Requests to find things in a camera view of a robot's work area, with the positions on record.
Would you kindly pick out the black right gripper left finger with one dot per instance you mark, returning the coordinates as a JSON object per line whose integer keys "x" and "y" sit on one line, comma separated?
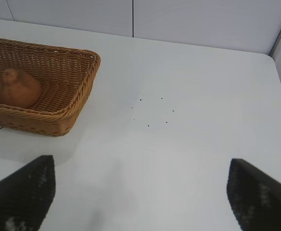
{"x": 17, "y": 197}

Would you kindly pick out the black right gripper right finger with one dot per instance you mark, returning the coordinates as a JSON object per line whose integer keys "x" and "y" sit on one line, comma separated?
{"x": 263, "y": 199}

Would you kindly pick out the brown woven wicker basket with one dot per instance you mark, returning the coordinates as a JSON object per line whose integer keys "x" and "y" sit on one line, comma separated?
{"x": 58, "y": 120}

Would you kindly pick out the orange knobbed toy fruit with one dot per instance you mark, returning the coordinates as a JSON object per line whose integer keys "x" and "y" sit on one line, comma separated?
{"x": 17, "y": 91}

